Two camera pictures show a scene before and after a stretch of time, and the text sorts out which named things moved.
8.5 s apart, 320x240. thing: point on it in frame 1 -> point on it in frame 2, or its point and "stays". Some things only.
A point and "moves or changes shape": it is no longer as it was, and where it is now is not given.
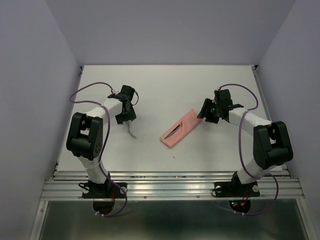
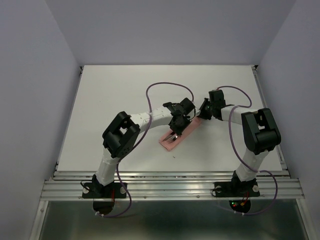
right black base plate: x=235 y=189 stays
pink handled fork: x=130 y=134 moves or changes shape
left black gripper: x=131 y=116 -> x=179 y=131
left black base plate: x=104 y=190 stays
